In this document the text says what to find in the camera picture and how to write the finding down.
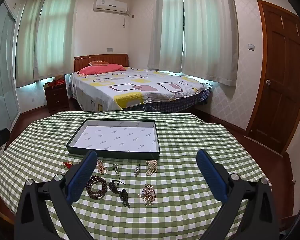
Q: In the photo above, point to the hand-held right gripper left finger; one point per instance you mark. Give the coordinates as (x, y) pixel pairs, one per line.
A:
(81, 177)

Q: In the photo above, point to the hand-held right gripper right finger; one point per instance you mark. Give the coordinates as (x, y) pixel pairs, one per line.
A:
(212, 177)

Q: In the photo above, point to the red and gold charm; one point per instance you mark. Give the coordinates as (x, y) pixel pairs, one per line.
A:
(67, 165)

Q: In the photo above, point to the dark green shallow box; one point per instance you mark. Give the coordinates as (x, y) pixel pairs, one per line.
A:
(120, 137)

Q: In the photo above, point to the silver rhinestone brooch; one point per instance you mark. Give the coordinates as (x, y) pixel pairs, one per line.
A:
(137, 170)

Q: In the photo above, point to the gold flower brooch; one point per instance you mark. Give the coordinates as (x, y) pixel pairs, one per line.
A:
(148, 191)

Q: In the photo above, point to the green flower brooch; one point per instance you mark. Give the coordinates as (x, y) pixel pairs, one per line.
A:
(115, 168)

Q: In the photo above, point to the green checked tablecloth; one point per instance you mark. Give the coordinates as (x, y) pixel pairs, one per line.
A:
(177, 205)

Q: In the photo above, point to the frosted glass wardrobe door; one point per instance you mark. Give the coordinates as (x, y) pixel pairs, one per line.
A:
(2, 80)

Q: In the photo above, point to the dark wooden nightstand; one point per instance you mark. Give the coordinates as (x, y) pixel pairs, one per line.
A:
(57, 98)

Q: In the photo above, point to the red box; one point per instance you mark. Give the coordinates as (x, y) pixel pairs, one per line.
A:
(58, 82)

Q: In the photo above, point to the blue plaid bed sheet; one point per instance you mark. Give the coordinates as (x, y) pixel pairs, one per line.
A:
(175, 103)

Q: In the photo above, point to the white curtain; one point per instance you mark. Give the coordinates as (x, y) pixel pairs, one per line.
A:
(210, 30)
(27, 42)
(57, 35)
(165, 25)

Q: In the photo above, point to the patterned white bedspread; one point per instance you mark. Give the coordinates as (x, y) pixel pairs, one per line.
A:
(140, 90)

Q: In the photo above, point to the pink pillow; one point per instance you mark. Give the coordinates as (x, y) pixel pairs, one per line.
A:
(102, 69)

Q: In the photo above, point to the brown cushion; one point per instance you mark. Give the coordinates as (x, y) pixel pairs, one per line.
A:
(98, 63)

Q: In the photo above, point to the wooden bed headboard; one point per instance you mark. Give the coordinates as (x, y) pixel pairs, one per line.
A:
(100, 58)

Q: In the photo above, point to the brown wooden door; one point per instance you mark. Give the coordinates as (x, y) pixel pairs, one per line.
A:
(280, 75)

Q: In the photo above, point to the white air conditioner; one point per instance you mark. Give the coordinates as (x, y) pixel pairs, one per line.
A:
(110, 5)

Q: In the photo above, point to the wall socket panel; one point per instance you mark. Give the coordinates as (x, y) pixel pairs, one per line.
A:
(110, 49)

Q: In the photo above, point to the wall light switch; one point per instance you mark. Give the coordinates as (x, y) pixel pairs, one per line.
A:
(251, 46)

